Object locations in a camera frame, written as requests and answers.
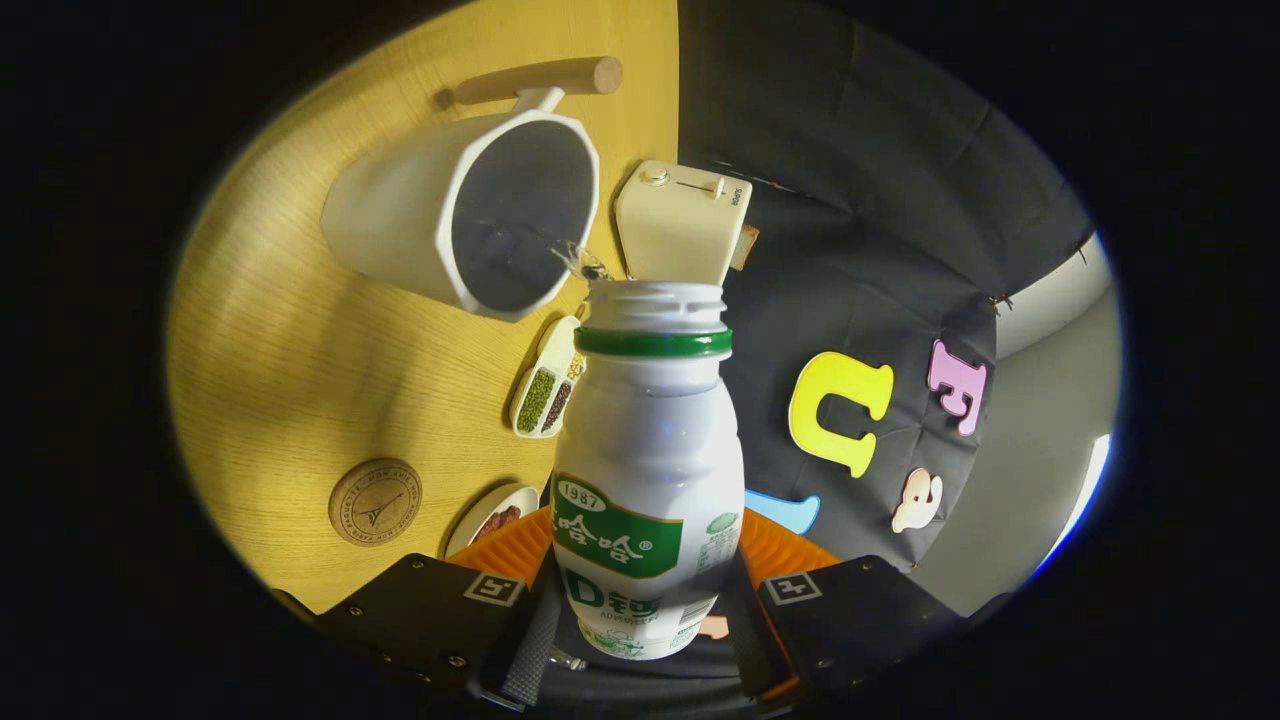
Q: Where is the red meat slice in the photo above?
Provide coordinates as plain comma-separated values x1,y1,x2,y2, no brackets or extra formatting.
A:
470,505,523,546

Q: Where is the round cork coaster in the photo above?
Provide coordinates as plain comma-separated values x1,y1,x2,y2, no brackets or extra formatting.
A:
328,458,424,547

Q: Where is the cream toaster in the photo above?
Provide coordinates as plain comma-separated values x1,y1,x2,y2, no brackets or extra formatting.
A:
614,160,754,286

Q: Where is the black backdrop cloth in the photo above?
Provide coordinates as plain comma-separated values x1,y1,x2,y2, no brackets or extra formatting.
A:
545,0,1096,717

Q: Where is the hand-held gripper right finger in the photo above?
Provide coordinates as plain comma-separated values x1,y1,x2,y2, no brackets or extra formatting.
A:
720,507,969,713

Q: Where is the wooden table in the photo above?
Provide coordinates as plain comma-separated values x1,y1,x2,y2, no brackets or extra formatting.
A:
165,0,681,616

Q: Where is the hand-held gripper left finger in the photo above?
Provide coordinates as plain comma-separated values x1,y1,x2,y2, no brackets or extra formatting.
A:
315,505,567,713

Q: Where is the white juice bottle green label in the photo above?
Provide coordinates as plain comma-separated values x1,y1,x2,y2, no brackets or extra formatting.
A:
551,280,746,661

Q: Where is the white round plate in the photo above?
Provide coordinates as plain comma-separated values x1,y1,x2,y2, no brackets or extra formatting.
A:
444,483,541,559

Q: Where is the white divided dish with beans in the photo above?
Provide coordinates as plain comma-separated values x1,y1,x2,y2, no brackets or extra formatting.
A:
509,315,589,441

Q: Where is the white cup with wooden handle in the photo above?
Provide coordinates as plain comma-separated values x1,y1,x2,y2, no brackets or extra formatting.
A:
320,56,624,323

